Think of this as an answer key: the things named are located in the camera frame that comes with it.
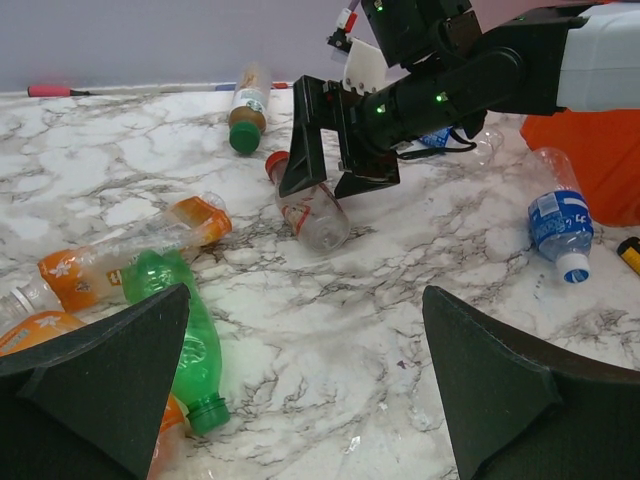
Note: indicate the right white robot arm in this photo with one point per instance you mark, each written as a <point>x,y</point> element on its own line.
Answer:
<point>581,57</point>

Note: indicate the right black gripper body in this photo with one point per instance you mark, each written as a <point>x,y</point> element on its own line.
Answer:
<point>371,127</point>

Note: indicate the red marker pen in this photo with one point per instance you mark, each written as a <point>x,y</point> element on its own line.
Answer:
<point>53,91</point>

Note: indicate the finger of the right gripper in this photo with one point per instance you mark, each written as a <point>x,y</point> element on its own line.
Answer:
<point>314,102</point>
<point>378,175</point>

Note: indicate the large orange label bottle left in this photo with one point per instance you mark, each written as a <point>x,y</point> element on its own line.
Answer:
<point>100,380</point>

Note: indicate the blue red pen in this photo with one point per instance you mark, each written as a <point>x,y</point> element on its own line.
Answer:
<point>213,87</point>

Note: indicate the green cap tea bottle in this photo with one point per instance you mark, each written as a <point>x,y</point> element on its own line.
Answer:
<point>247,119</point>

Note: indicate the yellow pencil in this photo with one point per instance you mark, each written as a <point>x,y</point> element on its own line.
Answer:
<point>629,252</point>

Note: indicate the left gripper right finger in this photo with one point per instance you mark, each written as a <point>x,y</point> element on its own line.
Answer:
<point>518,407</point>

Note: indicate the orange plastic bin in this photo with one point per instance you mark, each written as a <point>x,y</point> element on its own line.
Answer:
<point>603,148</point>

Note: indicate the orange label crushed bottle left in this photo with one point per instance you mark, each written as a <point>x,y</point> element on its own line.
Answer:
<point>76,279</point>

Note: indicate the far blue label bottle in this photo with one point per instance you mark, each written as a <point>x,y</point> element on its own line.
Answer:
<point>453,142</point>

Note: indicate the red cap clear bottle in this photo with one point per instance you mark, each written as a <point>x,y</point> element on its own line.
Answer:
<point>316,218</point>

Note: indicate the green plastic bottle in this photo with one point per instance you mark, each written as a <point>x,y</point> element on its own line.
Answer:
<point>198,376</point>

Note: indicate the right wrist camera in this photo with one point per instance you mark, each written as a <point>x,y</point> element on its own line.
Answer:
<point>364,64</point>

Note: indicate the small blue label bottle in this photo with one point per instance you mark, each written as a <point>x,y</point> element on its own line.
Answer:
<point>559,217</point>

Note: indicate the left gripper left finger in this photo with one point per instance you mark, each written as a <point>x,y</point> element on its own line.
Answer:
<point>100,380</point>

